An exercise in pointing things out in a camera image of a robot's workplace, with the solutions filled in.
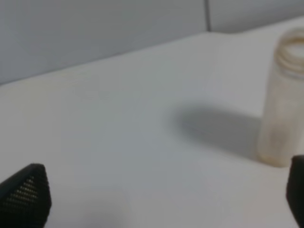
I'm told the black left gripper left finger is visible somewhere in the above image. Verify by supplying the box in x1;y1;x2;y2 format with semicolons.
0;163;52;228

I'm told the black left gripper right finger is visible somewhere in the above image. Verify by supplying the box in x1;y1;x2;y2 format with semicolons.
286;155;304;228

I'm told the pink label drink bottle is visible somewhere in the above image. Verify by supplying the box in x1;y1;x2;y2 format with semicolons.
256;28;304;167

